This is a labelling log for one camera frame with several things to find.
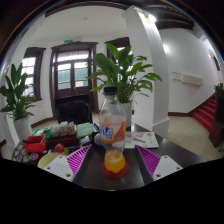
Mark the dark box of small packets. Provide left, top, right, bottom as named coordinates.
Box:
left=49, top=121, right=79, bottom=145

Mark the dark framed window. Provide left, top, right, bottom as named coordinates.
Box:
left=104, top=37, right=134, bottom=61
left=19, top=47, right=46, bottom=101

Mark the orange soda plastic bottle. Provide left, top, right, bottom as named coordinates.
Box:
left=98, top=85, right=128, bottom=174

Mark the red plastic basket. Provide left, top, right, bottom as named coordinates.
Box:
left=22, top=134, right=48, bottom=154

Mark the printed paper brochure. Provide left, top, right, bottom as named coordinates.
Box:
left=124, top=130, right=160, bottom=150

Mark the black chair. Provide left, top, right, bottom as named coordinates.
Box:
left=54, top=94, right=94, bottom=125

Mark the red carpeted staircase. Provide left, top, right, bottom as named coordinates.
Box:
left=192, top=94, right=218, bottom=133

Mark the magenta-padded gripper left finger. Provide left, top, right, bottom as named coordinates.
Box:
left=44, top=143, right=95, bottom=184

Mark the potted plant in white pot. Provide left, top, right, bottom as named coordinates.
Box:
left=0, top=63, right=38, bottom=143
left=88, top=42, right=163, bottom=129

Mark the green white pack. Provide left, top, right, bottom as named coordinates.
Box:
left=31, top=128, right=53, bottom=138

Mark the dark wooden double door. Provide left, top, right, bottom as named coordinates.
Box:
left=49, top=41, right=99, bottom=116

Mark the pale yellow cup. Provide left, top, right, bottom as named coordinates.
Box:
left=37, top=151, right=69, bottom=170

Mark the white wall heater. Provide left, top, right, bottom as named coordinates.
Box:
left=172, top=71, right=204, bottom=87

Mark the flat round red coaster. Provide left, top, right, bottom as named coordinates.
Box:
left=101, top=161, right=130, bottom=179

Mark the small red round object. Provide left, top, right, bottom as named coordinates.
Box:
left=54, top=143, right=65, bottom=154

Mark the green folded cloth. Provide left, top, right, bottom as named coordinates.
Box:
left=76, top=122, right=95, bottom=139

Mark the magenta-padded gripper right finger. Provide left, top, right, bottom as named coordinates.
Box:
left=133, top=143, right=184, bottom=184

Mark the small grey round object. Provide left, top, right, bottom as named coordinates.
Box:
left=93, top=133, right=103, bottom=147

